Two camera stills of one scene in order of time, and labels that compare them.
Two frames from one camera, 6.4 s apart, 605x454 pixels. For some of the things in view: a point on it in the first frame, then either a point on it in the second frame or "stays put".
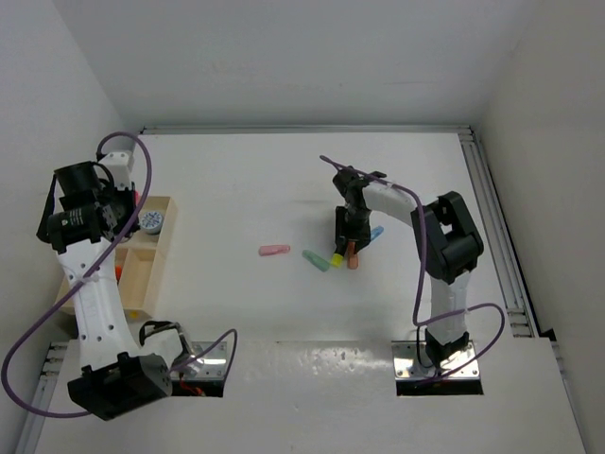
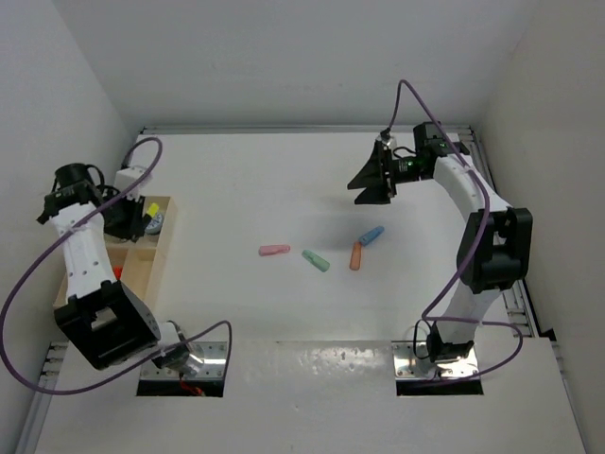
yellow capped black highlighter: x=337 y=259 -> x=152 y=209
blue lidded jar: x=151 y=222 stays put
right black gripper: x=361 y=237 -> x=372 y=178
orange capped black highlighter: x=118 y=273 stays put
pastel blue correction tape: x=375 y=232 stays put
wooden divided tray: x=141 y=258 stays put
